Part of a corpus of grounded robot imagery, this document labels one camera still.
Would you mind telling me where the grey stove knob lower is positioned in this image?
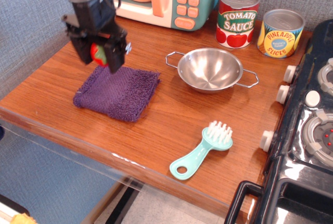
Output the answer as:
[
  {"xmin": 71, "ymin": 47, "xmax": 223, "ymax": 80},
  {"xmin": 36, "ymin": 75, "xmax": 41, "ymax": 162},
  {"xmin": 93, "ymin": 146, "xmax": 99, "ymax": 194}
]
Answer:
[{"xmin": 259, "ymin": 130, "xmax": 275, "ymax": 152}]

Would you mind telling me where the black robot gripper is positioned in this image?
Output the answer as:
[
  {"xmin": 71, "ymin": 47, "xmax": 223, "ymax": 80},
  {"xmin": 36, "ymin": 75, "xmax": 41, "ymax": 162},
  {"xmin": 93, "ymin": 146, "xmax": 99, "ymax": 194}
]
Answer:
[{"xmin": 62, "ymin": 0, "xmax": 132, "ymax": 74}]

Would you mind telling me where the black toy stove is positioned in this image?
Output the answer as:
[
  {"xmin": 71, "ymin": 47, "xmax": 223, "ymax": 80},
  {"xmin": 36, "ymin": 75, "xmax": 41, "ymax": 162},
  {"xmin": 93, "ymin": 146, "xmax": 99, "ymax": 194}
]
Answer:
[{"xmin": 225, "ymin": 20, "xmax": 332, "ymax": 223}]

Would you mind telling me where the red toy tomato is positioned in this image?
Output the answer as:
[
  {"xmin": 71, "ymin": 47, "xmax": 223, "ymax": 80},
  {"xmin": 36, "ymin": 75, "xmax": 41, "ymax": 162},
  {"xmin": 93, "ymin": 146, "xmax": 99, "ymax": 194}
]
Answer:
[{"xmin": 90, "ymin": 43, "xmax": 108, "ymax": 67}]

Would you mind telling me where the grey stove knob upper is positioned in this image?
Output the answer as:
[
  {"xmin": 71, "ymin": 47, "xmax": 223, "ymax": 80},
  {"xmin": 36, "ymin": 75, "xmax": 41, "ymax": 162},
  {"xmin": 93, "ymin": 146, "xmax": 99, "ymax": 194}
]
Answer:
[{"xmin": 283, "ymin": 65, "xmax": 297, "ymax": 84}]

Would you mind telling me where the tomato sauce can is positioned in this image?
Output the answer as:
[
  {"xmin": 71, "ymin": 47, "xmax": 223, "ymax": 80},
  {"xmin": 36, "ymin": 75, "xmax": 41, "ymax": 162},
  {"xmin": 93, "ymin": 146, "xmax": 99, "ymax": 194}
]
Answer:
[{"xmin": 216, "ymin": 0, "xmax": 260, "ymax": 49}]

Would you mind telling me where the purple folded towel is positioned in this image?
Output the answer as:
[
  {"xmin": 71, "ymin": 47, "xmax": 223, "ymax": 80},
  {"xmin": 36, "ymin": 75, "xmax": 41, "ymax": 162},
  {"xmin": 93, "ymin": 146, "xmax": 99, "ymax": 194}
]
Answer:
[{"xmin": 73, "ymin": 67, "xmax": 160, "ymax": 122}]

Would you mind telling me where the grey stove knob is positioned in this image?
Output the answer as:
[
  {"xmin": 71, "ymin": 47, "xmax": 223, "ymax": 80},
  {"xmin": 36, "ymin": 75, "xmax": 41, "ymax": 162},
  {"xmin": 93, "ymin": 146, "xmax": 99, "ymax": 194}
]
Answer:
[
  {"xmin": 283, "ymin": 65, "xmax": 297, "ymax": 84},
  {"xmin": 259, "ymin": 130, "xmax": 275, "ymax": 152},
  {"xmin": 276, "ymin": 85, "xmax": 290, "ymax": 104}
]

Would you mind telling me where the grey stove knob middle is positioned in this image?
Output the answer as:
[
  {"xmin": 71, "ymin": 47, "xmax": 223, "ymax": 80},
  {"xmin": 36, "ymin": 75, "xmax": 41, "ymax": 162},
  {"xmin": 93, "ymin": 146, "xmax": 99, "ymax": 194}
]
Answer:
[{"xmin": 276, "ymin": 85, "xmax": 290, "ymax": 104}]

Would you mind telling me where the pineapple slices can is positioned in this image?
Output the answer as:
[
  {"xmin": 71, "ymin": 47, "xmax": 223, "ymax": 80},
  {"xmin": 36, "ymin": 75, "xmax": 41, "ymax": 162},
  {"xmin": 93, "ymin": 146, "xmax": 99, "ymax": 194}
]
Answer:
[{"xmin": 257, "ymin": 9, "xmax": 305, "ymax": 58}]

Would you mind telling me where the steel bowl with wire handles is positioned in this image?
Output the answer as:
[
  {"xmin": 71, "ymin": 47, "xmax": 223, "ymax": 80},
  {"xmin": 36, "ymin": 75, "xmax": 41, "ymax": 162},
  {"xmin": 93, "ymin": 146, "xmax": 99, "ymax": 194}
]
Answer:
[{"xmin": 165, "ymin": 48, "xmax": 259, "ymax": 94}]

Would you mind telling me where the teal dish brush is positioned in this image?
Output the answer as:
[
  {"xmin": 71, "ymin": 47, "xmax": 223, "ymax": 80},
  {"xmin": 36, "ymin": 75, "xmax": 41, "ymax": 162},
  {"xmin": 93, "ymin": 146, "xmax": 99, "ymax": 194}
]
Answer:
[{"xmin": 169, "ymin": 121, "xmax": 233, "ymax": 180}]

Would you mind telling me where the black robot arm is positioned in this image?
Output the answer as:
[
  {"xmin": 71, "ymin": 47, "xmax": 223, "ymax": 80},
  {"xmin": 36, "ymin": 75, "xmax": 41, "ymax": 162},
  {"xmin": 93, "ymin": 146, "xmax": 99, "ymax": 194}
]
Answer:
[{"xmin": 61, "ymin": 0, "xmax": 130, "ymax": 73}]

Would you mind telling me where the white round stove button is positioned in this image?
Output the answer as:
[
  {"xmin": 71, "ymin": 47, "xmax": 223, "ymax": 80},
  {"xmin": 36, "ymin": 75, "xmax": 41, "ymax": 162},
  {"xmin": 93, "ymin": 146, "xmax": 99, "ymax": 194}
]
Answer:
[{"xmin": 304, "ymin": 90, "xmax": 321, "ymax": 108}]

